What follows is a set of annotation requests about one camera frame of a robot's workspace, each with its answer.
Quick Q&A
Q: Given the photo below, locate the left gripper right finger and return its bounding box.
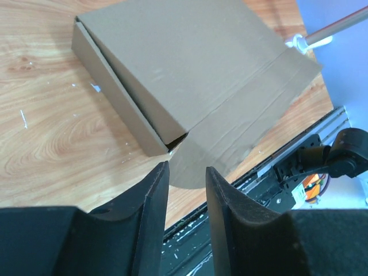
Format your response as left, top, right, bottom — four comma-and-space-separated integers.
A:
205, 167, 367, 275

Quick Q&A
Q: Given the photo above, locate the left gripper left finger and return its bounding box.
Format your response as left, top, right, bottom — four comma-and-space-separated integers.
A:
1, 162, 170, 275

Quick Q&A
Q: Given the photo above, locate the brown cardboard box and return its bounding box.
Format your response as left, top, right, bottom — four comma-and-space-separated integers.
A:
72, 1, 321, 189

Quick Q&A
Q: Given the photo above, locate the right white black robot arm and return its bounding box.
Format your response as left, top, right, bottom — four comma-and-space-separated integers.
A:
270, 128, 367, 204

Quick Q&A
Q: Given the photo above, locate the white clothes rack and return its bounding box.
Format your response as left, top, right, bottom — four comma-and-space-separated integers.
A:
285, 6, 367, 55

